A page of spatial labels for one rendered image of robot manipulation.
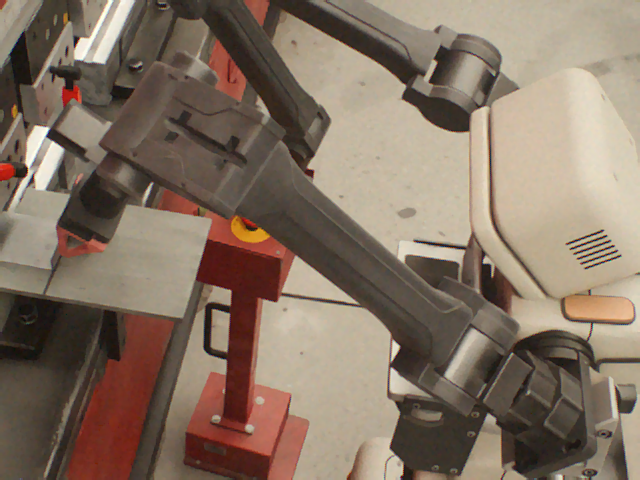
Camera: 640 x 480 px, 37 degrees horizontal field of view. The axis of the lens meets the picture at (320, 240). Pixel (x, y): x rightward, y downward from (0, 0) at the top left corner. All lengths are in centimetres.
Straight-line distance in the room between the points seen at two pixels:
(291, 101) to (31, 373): 55
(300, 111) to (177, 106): 80
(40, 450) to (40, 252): 26
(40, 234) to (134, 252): 13
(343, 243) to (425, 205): 212
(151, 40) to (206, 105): 114
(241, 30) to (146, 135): 67
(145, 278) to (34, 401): 22
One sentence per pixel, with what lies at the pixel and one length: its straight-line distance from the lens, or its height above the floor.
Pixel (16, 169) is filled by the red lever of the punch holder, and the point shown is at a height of 119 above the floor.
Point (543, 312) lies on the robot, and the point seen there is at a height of 122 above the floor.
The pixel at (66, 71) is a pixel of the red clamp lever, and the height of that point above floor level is 117.
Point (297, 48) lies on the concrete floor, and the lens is 336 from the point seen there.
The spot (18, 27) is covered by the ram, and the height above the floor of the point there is 128.
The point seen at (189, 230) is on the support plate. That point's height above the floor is 100.
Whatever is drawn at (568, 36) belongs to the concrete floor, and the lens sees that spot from 371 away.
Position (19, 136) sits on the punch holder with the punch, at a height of 115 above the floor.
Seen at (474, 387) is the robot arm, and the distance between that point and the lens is 92.
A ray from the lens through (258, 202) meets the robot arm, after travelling 68.
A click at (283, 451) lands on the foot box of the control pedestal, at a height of 1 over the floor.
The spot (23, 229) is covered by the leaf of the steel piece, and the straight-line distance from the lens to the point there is 135.
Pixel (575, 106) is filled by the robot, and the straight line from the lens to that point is 101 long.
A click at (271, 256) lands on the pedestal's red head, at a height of 78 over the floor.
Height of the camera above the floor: 198
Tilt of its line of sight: 47 degrees down
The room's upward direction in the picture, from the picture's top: 9 degrees clockwise
